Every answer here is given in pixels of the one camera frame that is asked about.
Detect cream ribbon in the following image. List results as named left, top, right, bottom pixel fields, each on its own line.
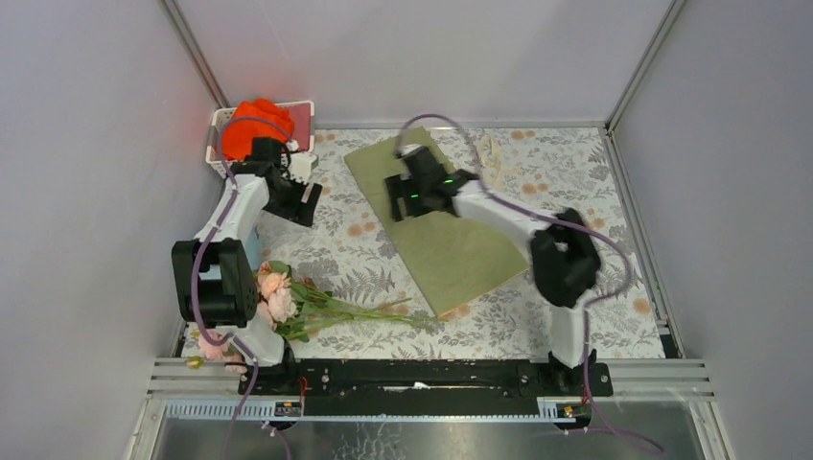
left=476, top=134, right=516, bottom=192

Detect olive green wrapping paper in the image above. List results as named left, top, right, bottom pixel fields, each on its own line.
left=344, top=138, right=528, bottom=317

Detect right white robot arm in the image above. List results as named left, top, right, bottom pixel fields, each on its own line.
left=384, top=144, right=601, bottom=395

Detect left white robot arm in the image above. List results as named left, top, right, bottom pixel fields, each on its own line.
left=171, top=137, right=321, bottom=394

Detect pink fake flower bunch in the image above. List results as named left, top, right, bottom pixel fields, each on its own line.
left=185, top=261, right=440, bottom=374

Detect light blue towel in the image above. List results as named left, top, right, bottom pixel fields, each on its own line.
left=246, top=227, right=264, bottom=270

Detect dark red cloth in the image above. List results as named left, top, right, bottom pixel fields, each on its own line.
left=288, top=101, right=315, bottom=152

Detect white perforated plastic basket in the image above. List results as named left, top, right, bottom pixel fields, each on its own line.
left=204, top=98, right=316, bottom=181

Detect orange cloth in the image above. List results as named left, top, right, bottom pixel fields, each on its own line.
left=220, top=98, right=294, bottom=161

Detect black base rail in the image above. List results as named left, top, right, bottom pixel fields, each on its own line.
left=238, top=358, right=614, bottom=417

